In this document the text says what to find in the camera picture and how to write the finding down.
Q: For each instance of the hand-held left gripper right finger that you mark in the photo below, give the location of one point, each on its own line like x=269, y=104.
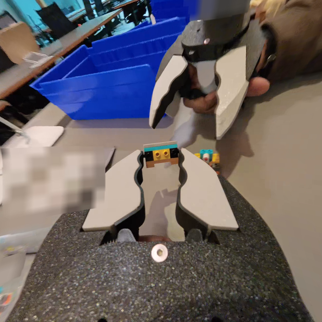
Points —
x=203, y=198

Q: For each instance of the person's right forearm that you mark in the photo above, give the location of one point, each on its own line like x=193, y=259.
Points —
x=296, y=40

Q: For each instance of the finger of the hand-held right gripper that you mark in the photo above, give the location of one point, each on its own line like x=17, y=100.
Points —
x=232, y=83
x=168, y=80

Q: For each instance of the blue storage bin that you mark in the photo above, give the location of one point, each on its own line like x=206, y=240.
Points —
x=171, y=10
x=100, y=98
x=130, y=50

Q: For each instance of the clear plastic bag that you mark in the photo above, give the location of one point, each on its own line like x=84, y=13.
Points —
x=10, y=251

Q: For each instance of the person's right hand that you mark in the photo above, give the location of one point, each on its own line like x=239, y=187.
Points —
x=203, y=104

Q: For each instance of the long office table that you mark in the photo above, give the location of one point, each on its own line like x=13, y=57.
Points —
x=15, y=78

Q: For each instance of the teal brown toy brick assembly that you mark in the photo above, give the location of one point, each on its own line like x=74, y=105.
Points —
x=161, y=157

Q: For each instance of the grey desk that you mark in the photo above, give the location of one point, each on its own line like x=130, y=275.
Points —
x=276, y=176

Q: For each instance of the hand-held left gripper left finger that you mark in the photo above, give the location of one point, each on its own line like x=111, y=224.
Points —
x=118, y=196

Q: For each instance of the white flat pad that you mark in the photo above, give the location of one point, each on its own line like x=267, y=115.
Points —
x=42, y=134

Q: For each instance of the black office chair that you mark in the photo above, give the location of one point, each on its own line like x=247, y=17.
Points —
x=54, y=20

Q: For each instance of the blue yellow brick model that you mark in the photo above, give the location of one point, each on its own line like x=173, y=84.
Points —
x=207, y=157

